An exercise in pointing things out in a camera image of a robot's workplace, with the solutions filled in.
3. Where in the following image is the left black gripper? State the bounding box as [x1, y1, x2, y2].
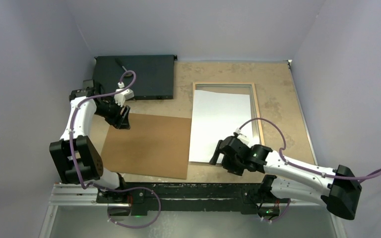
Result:
[94, 97, 130, 129]

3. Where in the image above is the hot air balloon photo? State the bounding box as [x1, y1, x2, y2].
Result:
[189, 90, 252, 163]

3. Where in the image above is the brown cardboard backing board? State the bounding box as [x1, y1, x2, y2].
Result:
[101, 114, 191, 179]

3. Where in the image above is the blue wooden picture frame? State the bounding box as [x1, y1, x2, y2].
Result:
[192, 81, 265, 147]

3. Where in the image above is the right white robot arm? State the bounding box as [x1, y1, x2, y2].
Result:
[209, 135, 362, 220]

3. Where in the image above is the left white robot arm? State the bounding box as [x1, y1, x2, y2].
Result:
[49, 79, 134, 203]

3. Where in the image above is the small black hammer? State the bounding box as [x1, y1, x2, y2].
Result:
[115, 58, 133, 78]

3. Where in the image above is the dark flat box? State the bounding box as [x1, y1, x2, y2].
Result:
[92, 55, 178, 100]

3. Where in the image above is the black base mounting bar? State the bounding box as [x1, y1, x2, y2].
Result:
[96, 182, 288, 216]

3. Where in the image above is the aluminium rail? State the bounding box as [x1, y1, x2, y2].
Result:
[50, 182, 326, 210]

